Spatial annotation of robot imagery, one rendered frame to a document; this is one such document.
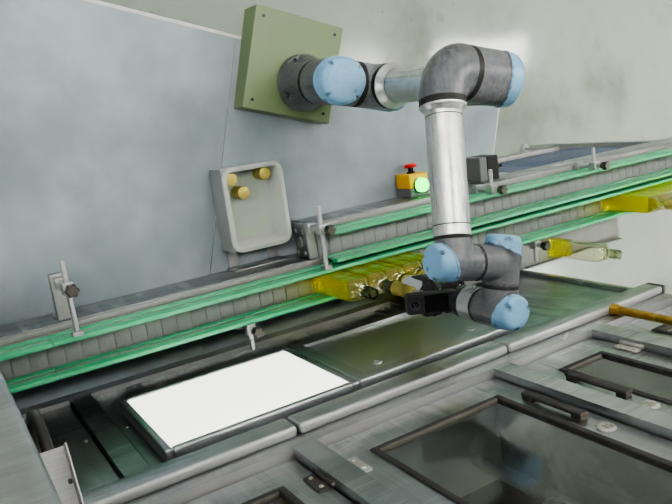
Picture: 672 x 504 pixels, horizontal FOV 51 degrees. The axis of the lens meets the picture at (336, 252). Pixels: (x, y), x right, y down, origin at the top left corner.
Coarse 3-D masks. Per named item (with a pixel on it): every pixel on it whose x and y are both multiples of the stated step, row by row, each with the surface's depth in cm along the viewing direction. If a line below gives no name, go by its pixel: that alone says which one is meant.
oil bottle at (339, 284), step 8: (336, 272) 188; (344, 272) 186; (312, 280) 193; (320, 280) 189; (328, 280) 185; (336, 280) 181; (344, 280) 179; (352, 280) 177; (360, 280) 177; (320, 288) 190; (328, 288) 186; (336, 288) 182; (344, 288) 179; (352, 288) 176; (336, 296) 183; (344, 296) 180; (352, 296) 177; (360, 296) 177
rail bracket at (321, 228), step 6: (318, 210) 183; (318, 216) 184; (312, 222) 189; (318, 222) 184; (306, 228) 189; (312, 228) 187; (318, 228) 183; (324, 228) 182; (330, 228) 180; (318, 234) 184; (330, 234) 180; (324, 240) 185; (324, 246) 185; (324, 252) 185; (324, 258) 186; (324, 264) 186
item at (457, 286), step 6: (438, 282) 162; (444, 282) 160; (456, 282) 162; (462, 282) 163; (426, 288) 162; (432, 288) 160; (438, 288) 159; (444, 288) 160; (456, 288) 161; (462, 288) 154; (456, 294) 154; (438, 312) 161; (456, 312) 154
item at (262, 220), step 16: (224, 176) 182; (240, 176) 191; (272, 176) 193; (224, 192) 182; (256, 192) 194; (272, 192) 195; (240, 208) 192; (256, 208) 195; (272, 208) 197; (240, 224) 193; (256, 224) 195; (272, 224) 198; (288, 224) 192; (240, 240) 193; (256, 240) 193; (272, 240) 192
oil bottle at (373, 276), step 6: (342, 270) 190; (348, 270) 188; (354, 270) 187; (360, 270) 186; (366, 270) 185; (372, 270) 184; (378, 270) 183; (366, 276) 180; (372, 276) 179; (378, 276) 180; (384, 276) 180; (372, 282) 179
